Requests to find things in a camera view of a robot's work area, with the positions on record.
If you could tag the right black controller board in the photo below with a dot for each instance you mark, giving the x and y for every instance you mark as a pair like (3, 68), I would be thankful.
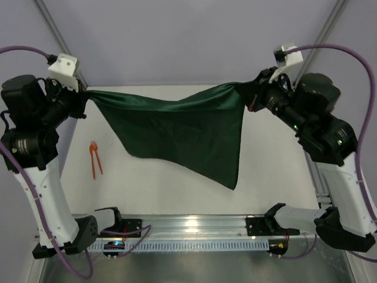
(277, 248)

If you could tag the left black controller board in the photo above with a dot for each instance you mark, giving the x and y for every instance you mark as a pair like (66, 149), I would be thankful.
(113, 248)

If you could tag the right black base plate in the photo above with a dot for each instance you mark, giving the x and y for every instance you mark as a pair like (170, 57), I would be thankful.
(267, 226)

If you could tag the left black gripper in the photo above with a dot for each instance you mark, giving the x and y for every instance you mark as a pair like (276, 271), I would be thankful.
(78, 104)

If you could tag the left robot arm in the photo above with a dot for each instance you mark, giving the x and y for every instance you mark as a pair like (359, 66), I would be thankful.
(32, 157)

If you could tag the right side aluminium rail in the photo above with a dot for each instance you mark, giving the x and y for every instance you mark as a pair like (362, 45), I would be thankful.
(322, 191)

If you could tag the black controller board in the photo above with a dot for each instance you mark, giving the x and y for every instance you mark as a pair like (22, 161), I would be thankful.
(113, 248)
(277, 248)

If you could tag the right rear frame post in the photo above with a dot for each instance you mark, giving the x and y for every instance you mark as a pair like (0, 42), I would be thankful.
(323, 35)

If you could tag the left rear frame post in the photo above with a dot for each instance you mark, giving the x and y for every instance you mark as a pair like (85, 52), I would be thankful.
(52, 26)

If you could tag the dark green cloth napkin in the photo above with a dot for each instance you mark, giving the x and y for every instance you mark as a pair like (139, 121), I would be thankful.
(201, 132)

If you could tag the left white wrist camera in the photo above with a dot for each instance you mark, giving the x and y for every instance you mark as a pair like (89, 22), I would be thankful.
(64, 71)

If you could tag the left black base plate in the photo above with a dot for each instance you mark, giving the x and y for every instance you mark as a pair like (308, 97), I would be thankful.
(125, 225)

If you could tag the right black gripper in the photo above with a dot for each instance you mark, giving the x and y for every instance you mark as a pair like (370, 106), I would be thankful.
(256, 92)

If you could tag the orange plastic fork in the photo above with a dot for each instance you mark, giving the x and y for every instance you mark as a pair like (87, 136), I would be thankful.
(93, 143)

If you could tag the aluminium rail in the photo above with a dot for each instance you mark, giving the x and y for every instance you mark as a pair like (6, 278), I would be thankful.
(183, 227)
(322, 191)

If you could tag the slotted grey cable duct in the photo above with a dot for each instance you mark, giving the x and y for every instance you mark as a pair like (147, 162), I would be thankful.
(190, 246)

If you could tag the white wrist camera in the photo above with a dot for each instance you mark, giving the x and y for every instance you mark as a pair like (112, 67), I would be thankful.
(286, 62)
(64, 71)

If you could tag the frame post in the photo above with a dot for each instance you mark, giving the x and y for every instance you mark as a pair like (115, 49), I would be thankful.
(323, 35)
(52, 26)

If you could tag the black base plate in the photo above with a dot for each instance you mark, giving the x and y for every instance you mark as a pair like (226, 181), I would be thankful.
(125, 225)
(267, 226)

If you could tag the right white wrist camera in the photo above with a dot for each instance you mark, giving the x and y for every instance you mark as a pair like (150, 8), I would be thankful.
(286, 62)

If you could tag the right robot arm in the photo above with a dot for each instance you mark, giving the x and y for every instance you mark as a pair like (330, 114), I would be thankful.
(332, 144)

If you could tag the front aluminium rail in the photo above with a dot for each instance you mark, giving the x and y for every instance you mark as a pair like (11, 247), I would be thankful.
(183, 227)

